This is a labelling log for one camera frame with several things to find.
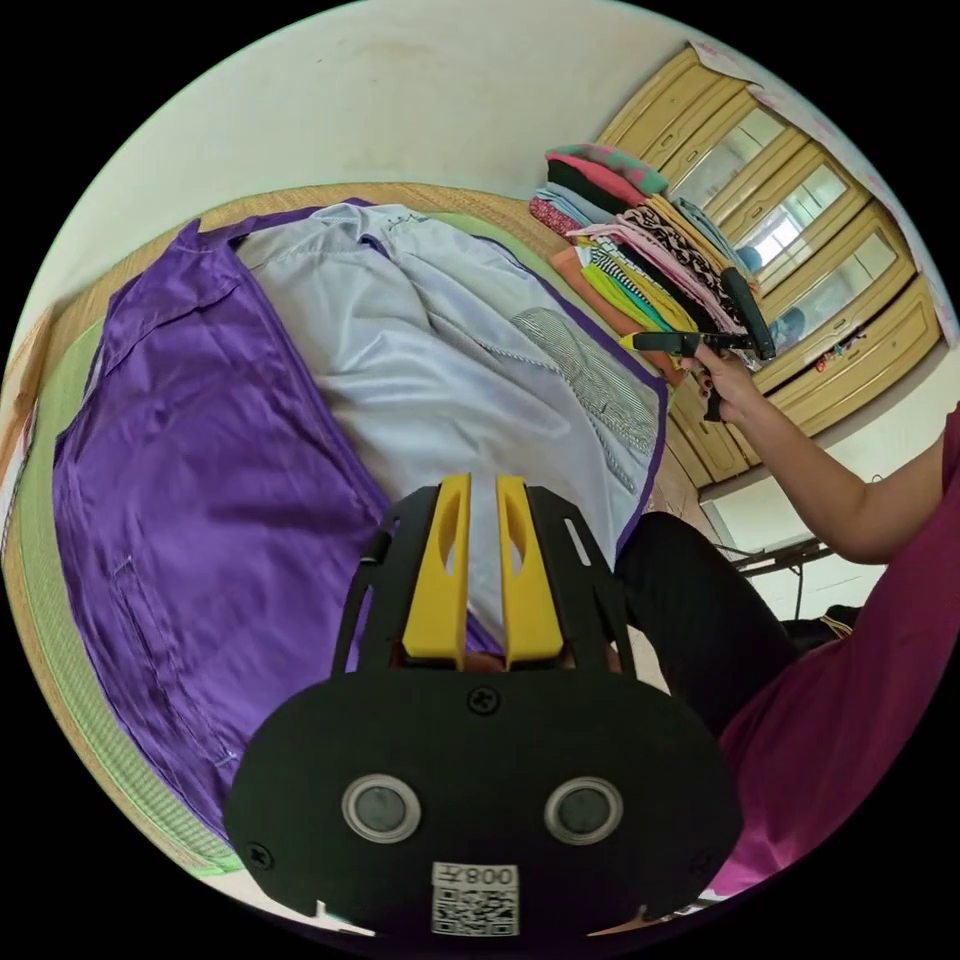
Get yellow wooden cupboard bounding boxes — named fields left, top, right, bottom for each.
left=594, top=43, right=948, bottom=490

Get person's right forearm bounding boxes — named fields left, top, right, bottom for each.
left=737, top=386, right=951, bottom=565

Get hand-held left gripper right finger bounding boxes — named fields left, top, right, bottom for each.
left=495, top=476, right=565, bottom=672

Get person's right hand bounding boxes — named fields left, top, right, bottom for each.
left=677, top=350, right=768, bottom=427

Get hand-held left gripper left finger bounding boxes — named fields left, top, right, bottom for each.
left=401, top=473, right=472, bottom=671

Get person's body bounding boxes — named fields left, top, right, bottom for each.
left=614, top=404, right=960, bottom=913

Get purple jacket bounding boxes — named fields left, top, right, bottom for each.
left=51, top=198, right=670, bottom=843

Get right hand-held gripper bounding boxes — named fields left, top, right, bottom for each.
left=617, top=329, right=757, bottom=424

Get pile of clothes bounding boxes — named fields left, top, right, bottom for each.
left=528, top=142, right=754, bottom=379

